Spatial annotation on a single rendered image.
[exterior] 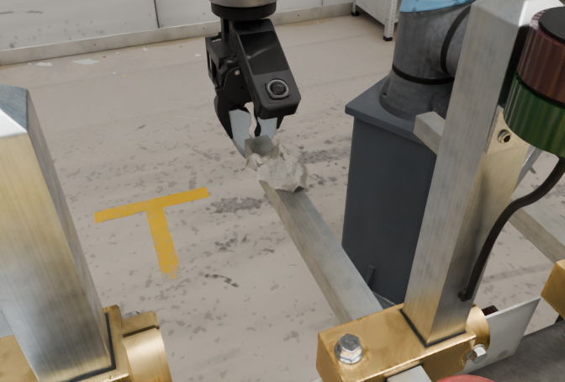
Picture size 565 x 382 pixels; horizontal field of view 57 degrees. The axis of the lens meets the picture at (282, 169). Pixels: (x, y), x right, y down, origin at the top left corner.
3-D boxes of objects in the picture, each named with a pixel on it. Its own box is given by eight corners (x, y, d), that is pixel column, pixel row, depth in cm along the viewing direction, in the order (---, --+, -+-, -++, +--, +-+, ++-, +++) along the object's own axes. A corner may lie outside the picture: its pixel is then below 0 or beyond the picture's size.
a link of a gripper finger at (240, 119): (241, 140, 71) (239, 81, 66) (256, 165, 67) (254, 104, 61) (219, 145, 70) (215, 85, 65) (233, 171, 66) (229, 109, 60)
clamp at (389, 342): (314, 367, 44) (317, 331, 41) (447, 317, 48) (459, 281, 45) (345, 429, 40) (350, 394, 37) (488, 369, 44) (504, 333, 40)
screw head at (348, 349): (330, 344, 40) (330, 335, 39) (354, 336, 40) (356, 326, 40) (342, 368, 38) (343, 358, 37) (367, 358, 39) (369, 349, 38)
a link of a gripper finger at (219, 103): (251, 127, 65) (250, 65, 60) (256, 135, 64) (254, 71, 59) (215, 135, 64) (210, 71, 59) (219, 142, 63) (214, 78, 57)
